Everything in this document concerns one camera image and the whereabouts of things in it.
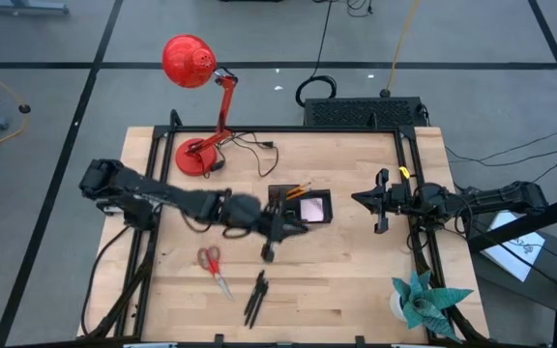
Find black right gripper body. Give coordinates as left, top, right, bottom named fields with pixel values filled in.
left=374, top=168, right=413, bottom=234

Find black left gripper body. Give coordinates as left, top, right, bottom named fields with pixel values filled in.
left=253, top=200, right=289, bottom=264

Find pink sticky note pad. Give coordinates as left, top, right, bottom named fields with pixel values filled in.
left=300, top=196, right=325, bottom=223

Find black pen white print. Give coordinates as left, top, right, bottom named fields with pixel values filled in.
left=248, top=282, right=270, bottom=330
left=243, top=269, right=266, bottom=326
left=245, top=277, right=268, bottom=328

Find red-handled scissors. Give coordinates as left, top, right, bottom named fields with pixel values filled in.
left=196, top=245, right=235, bottom=302

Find black mesh desk organizer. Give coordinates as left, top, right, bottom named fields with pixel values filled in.
left=267, top=184, right=334, bottom=226

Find black mesh computer tower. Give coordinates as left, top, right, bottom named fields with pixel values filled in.
left=303, top=96, right=428, bottom=130

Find wooden workbench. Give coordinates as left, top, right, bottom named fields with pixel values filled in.
left=77, top=108, right=490, bottom=348

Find teal paper plant white pot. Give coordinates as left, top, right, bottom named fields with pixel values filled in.
left=390, top=270, right=476, bottom=344

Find white paper sheet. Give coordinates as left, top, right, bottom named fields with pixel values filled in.
left=481, top=211, right=546, bottom=283

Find black diagonal beam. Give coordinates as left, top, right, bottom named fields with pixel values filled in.
left=466, top=188, right=557, bottom=253

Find red desk lamp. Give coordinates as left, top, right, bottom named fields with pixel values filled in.
left=161, top=33, right=239, bottom=178

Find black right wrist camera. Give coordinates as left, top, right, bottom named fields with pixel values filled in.
left=388, top=184, right=410, bottom=214

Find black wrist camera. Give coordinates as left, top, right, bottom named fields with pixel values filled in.
left=222, top=192, right=263, bottom=228
left=388, top=184, right=410, bottom=214

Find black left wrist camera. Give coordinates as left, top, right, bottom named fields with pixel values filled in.
left=222, top=192, right=263, bottom=228

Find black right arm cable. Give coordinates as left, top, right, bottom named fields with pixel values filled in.
left=406, top=212, right=468, bottom=275

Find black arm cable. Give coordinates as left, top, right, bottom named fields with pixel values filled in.
left=180, top=212, right=255, bottom=241
left=406, top=212, right=468, bottom=275

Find black lamp power cable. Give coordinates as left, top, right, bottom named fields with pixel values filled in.
left=200, top=130, right=280, bottom=179

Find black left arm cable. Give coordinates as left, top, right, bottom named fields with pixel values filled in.
left=180, top=212, right=255, bottom=241

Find yellow hanging cable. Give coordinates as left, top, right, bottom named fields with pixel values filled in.
left=383, top=0, right=421, bottom=99

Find black floor cables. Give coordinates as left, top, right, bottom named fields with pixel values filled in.
left=445, top=123, right=557, bottom=184

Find black hanging cable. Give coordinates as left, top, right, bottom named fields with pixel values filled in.
left=295, top=0, right=338, bottom=108

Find white metal base bracket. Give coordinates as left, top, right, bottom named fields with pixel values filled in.
left=97, top=202, right=130, bottom=217

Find black left base cable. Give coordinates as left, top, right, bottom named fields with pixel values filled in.
left=80, top=224, right=132, bottom=337

